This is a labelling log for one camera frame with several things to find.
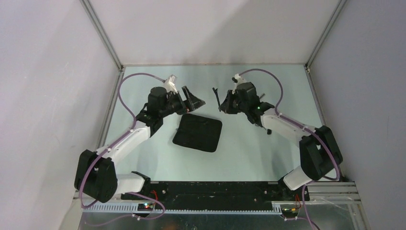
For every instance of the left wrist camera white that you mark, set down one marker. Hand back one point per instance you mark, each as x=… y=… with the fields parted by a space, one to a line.
x=169 y=84

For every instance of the right controller board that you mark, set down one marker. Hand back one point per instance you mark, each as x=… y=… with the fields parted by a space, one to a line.
x=290 y=211

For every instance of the controller board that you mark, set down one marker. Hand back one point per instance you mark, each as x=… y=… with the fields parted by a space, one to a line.
x=146 y=207
x=290 y=211

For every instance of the left controller board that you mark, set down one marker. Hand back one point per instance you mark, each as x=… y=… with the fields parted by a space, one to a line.
x=146 y=207

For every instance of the black zip tool case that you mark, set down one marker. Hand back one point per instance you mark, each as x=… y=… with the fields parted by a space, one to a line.
x=198 y=133

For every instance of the aluminium corner frame post left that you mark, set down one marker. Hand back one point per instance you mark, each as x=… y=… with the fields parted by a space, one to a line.
x=99 y=28

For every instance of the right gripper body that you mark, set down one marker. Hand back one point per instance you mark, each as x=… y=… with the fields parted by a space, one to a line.
x=234 y=105

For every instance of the aluminium corner frame post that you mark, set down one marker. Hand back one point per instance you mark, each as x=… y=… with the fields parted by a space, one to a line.
x=325 y=33
x=99 y=28

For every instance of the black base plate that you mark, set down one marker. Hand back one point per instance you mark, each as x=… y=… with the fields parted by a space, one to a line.
x=221 y=196

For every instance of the aluminium front rail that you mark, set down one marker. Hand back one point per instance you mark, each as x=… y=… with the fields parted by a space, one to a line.
x=334 y=193

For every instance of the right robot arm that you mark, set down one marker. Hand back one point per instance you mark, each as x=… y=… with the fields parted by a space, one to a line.
x=319 y=152

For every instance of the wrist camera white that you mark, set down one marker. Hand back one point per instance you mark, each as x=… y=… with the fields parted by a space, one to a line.
x=169 y=84
x=237 y=80

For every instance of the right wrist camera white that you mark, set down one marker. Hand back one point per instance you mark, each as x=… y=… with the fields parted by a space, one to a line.
x=237 y=80

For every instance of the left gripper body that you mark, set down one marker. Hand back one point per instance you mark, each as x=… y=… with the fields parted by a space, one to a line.
x=174 y=104

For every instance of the aluminium corner frame post right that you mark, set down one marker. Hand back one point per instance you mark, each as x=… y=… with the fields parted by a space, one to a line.
x=325 y=33

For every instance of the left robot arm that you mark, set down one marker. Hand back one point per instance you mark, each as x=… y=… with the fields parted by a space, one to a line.
x=96 y=174

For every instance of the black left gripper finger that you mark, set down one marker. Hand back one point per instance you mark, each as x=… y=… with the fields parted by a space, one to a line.
x=194 y=104
x=191 y=98

